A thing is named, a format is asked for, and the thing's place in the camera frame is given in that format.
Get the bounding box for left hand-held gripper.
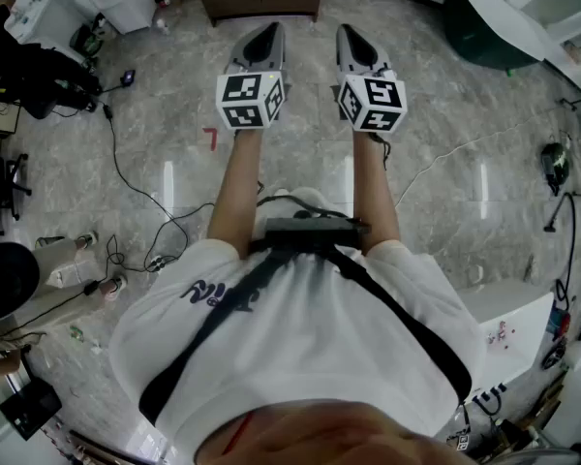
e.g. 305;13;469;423
216;20;289;131

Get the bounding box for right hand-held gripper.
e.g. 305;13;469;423
336;22;408;136

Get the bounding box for person's right forearm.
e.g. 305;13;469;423
350;131;402;257

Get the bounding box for person's left forearm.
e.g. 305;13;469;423
206;127;266;262

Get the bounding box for dark green tub white rim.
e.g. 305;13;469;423
443;0;559;71

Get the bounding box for person's white right shoe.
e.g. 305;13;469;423
290;186;331;215

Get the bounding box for black green device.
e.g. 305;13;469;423
540;135;571;198

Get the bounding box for black office chair with clothes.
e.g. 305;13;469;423
0;4;104;121

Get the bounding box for person's white t-shirt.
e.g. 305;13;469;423
107;236;488;460

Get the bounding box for black chair base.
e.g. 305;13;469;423
0;146;33;242

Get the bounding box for white low table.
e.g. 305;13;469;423
457;290;557;388

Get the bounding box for person's chin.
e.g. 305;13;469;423
193;398;483;465

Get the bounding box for black flat box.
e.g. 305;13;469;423
0;377;63;443

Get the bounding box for black chest cable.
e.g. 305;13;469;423
255;193;355;222

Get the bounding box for black floor cable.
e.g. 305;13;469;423
101;103;217;273

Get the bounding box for black chest mount box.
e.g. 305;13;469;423
262;216;372;250

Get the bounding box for black chest harness straps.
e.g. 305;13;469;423
138;242;474;426

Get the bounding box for black hose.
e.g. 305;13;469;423
543;192;578;310

